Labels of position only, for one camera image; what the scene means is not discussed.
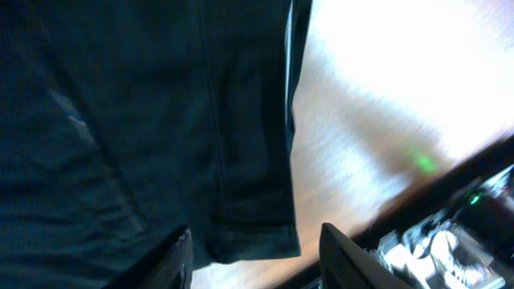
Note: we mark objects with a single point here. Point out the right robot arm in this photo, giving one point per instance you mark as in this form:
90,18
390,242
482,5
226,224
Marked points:
466,244

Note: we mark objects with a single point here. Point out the black shorts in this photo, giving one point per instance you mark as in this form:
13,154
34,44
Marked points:
122,120

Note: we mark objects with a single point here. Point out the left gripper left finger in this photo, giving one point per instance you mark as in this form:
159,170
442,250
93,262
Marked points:
168,266

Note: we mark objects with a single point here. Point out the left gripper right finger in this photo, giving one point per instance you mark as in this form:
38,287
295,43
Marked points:
344,265

